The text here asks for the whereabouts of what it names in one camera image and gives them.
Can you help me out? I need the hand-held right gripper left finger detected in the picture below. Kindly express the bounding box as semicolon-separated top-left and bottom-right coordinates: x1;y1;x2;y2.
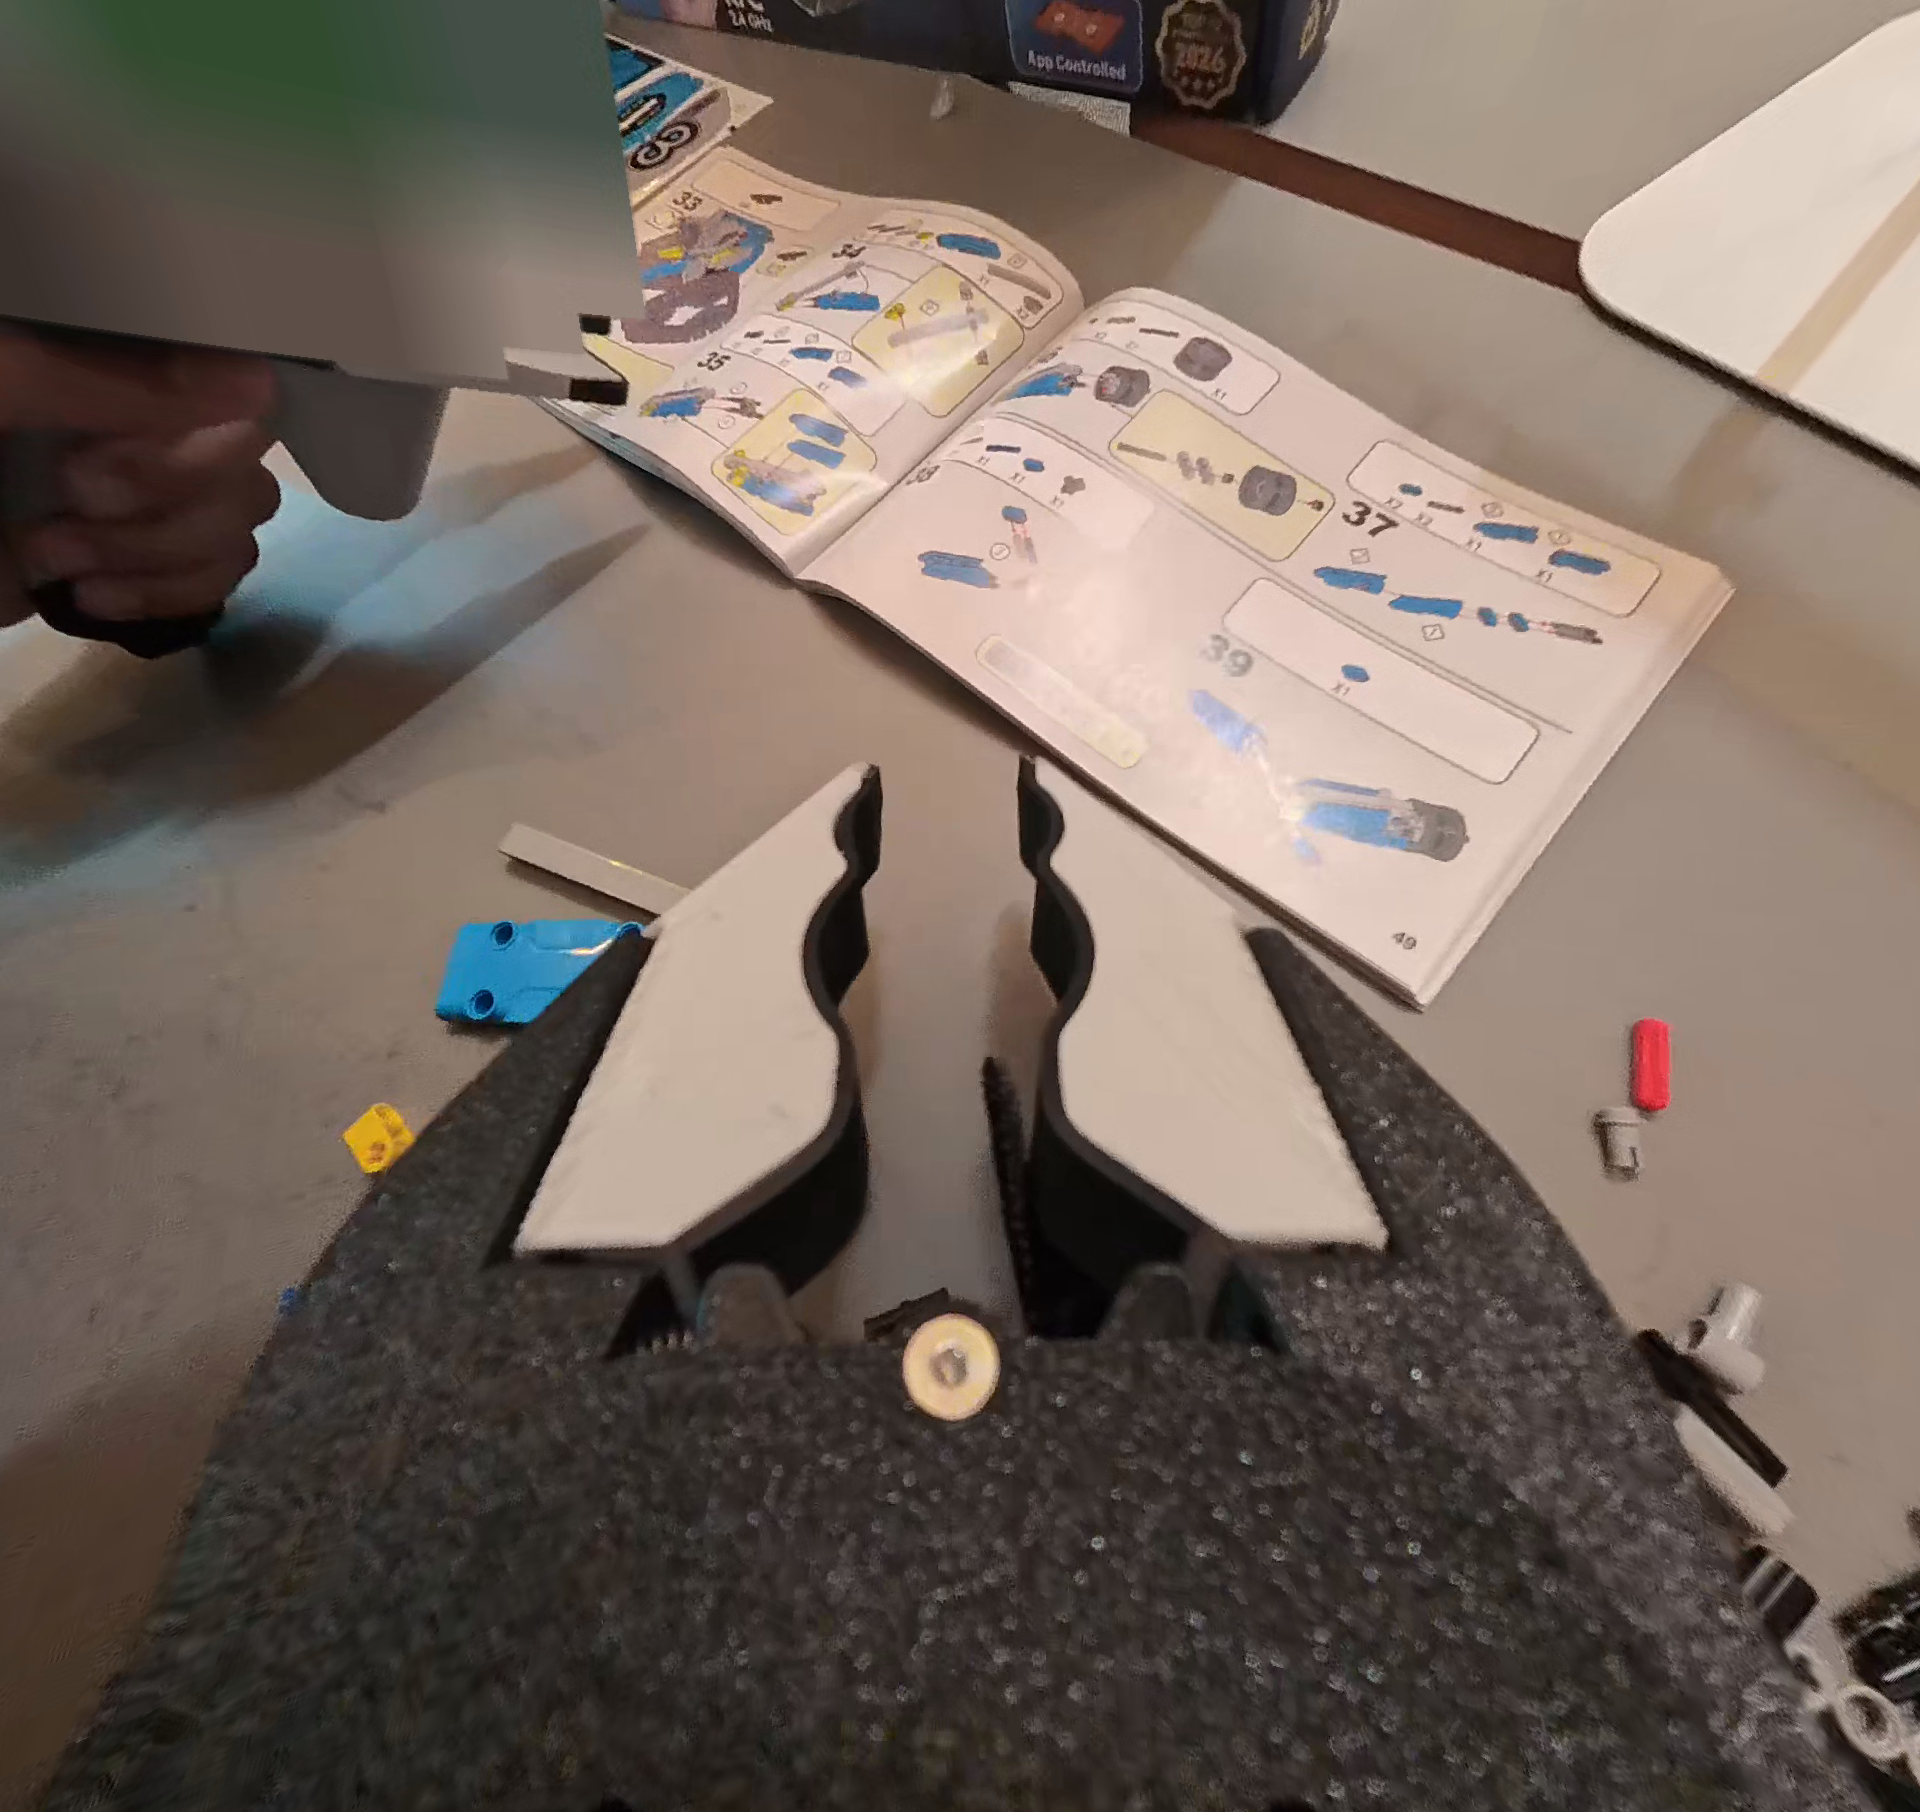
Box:
516;762;882;1290

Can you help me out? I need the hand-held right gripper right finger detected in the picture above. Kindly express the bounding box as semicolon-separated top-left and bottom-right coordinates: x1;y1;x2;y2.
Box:
1015;758;1390;1299

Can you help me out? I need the blue block piece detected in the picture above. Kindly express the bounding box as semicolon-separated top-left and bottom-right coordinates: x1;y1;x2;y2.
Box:
432;920;646;1025

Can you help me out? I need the grey beam piece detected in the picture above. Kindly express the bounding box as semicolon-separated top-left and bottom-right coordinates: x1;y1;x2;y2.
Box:
498;823;691;915

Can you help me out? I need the pile of building block pieces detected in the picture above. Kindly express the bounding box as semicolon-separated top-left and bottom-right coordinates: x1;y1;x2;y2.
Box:
1634;1286;1920;1769

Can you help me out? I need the grey desk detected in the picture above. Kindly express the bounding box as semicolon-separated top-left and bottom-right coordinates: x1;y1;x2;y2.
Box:
0;0;1920;1812

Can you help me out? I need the person's left hand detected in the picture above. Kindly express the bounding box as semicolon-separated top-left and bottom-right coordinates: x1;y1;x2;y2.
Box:
0;335;288;628

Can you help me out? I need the blue white printed sheet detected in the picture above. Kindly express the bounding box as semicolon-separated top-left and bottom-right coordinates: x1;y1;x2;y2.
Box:
606;37;772;178

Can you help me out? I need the instruction booklet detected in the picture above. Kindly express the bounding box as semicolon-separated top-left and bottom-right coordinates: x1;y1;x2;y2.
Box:
541;145;1735;1009

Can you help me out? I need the white laptop stand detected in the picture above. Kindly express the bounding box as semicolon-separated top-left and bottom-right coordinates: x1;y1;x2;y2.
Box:
1580;13;1920;473

